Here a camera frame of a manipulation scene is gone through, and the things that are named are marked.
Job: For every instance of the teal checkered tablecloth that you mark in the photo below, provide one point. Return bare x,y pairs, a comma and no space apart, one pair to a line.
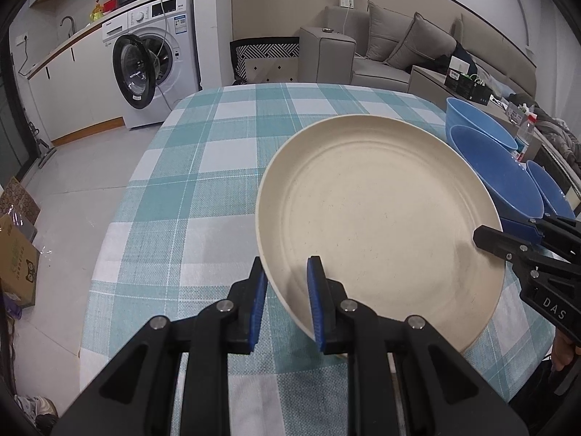
204,190

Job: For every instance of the kitchen faucet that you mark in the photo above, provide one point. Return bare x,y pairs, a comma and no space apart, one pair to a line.
71,25

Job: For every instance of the white sneaker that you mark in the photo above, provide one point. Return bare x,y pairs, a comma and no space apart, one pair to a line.
36,411

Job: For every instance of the grey clothing pile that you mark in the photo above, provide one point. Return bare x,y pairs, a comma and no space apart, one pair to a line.
563,136

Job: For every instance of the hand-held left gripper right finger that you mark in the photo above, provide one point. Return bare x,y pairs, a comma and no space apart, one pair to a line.
315,304

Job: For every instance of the small white box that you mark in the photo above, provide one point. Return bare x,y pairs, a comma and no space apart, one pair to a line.
458,66

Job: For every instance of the tissue box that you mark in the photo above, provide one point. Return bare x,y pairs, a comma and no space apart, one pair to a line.
522,112

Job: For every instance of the person's right hand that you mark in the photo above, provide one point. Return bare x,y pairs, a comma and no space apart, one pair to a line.
563,349

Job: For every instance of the plastic water bottle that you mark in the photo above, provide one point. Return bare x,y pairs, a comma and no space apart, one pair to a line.
526,136

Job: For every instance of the grey cushion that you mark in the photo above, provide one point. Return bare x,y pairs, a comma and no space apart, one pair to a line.
386,32
417,45

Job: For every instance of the beige plate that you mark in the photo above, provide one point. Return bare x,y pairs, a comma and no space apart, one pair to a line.
386,218

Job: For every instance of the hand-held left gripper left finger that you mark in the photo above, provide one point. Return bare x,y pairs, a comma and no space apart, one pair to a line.
256,309

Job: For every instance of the blue bowl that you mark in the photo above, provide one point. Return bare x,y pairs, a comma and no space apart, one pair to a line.
472,111
499,168
551,190

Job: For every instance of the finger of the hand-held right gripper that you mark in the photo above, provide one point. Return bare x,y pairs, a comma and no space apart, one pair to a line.
494,240
522,228

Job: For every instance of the grey sofa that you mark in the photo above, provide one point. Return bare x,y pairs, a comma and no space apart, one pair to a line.
327,59

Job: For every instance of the dark navy cushion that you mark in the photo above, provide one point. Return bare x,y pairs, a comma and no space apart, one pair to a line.
463,50

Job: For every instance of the white washing machine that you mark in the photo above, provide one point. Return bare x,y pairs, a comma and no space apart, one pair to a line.
181,54

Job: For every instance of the white lower cabinets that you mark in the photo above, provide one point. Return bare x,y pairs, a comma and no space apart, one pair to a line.
77,95

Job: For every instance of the black glass door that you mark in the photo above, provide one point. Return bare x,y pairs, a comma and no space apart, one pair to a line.
9,145

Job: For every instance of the black box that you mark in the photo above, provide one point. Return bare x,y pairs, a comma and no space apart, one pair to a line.
463,86

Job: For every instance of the cardboard box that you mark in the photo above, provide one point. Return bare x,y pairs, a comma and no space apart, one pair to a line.
18,259

